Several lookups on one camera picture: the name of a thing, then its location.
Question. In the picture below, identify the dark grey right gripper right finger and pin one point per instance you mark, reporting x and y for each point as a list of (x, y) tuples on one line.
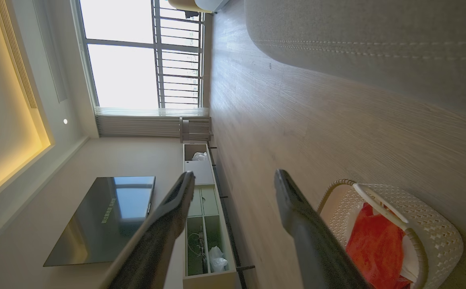
[(313, 245)]

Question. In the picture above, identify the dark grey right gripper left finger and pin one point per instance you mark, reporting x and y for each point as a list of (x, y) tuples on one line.
[(152, 241)]

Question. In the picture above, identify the plain red garment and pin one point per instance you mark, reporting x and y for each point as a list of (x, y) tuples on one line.
[(373, 245)]

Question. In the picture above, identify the grey sofa seat cushion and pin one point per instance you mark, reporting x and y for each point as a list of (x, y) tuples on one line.
[(377, 48)]

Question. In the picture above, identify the flat screen television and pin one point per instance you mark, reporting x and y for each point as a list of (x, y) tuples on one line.
[(104, 220)]

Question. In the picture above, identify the white low tv cabinet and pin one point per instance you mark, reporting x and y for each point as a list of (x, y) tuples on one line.
[(213, 224)]

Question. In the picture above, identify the white plastic bag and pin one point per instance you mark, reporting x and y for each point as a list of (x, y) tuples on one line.
[(217, 259), (200, 156)]

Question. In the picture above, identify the white woven laundry basket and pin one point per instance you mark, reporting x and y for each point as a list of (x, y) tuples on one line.
[(429, 228)]

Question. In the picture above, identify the small white chair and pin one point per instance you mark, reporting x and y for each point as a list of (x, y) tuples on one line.
[(195, 130)]

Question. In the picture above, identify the white sheer curtain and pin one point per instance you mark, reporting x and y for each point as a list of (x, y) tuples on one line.
[(144, 122)]

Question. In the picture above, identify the large window with railing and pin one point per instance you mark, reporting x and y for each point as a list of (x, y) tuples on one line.
[(124, 52)]

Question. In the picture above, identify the long ceiling air vent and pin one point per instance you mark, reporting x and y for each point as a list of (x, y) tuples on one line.
[(16, 56)]

